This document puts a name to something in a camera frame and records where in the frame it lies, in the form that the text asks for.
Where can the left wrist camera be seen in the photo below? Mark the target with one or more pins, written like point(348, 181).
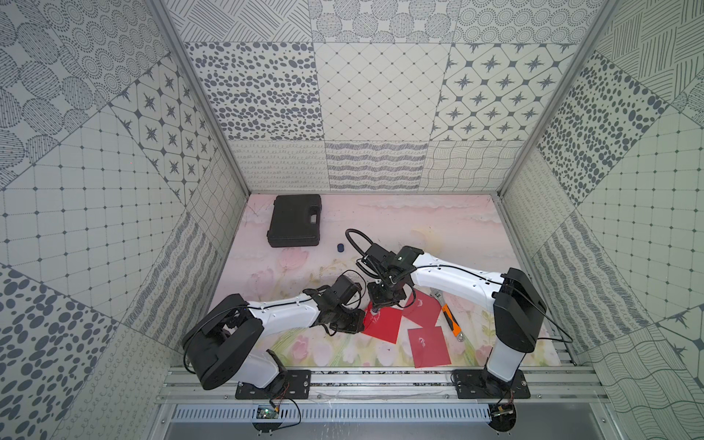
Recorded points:
point(343, 290)

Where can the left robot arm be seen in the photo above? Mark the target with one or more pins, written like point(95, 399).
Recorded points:
point(221, 346)

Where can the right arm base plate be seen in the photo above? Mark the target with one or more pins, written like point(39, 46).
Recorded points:
point(480, 384)

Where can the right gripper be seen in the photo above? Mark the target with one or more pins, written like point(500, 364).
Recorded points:
point(377, 301)

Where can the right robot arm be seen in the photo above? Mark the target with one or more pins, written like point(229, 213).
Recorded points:
point(518, 309)

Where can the orange adjustable wrench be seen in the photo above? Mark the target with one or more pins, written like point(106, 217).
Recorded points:
point(449, 317)

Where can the right circuit board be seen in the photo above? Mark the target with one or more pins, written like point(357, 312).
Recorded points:
point(502, 417)

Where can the aluminium mounting rail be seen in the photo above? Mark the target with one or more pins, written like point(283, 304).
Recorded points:
point(405, 385)

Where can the circuit board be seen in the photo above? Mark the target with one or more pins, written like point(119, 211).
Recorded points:
point(267, 420)
point(502, 417)

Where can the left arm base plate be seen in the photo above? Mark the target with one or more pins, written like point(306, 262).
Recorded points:
point(292, 384)

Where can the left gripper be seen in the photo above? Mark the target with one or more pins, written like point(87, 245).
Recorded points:
point(352, 320)

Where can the left circuit board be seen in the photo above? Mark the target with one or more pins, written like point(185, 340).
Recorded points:
point(267, 420)

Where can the black plastic case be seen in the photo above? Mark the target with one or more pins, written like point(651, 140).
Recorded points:
point(295, 221)

